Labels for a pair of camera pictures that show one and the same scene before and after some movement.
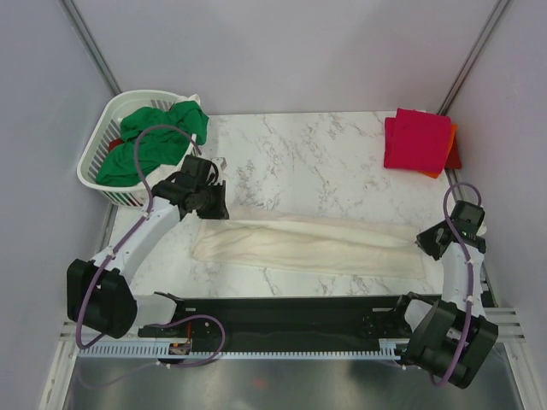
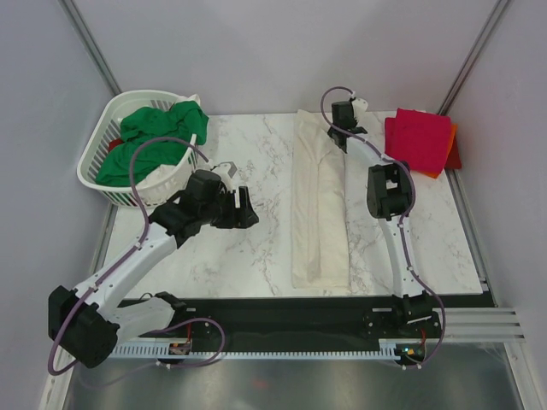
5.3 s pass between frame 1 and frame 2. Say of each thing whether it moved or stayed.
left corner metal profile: stayed
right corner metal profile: stayed
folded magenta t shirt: stayed
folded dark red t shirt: stayed
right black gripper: moved
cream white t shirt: moved
